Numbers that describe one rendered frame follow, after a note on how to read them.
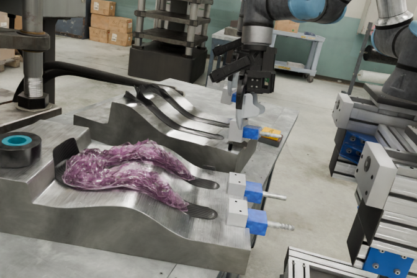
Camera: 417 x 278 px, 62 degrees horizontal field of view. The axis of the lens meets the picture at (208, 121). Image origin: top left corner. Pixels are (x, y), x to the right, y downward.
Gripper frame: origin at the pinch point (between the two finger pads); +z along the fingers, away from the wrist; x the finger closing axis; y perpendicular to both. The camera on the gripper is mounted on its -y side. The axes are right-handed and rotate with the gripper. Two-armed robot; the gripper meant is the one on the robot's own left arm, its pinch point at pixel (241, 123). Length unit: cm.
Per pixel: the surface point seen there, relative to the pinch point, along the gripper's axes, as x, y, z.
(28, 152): -42, -27, 3
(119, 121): -6.7, -32.6, 3.0
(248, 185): -15.4, 6.8, 10.9
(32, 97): 3, -73, 1
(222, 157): -6.2, -2.4, 8.4
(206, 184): -17.4, -2.1, 11.8
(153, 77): 353, -219, 10
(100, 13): 522, -440, -99
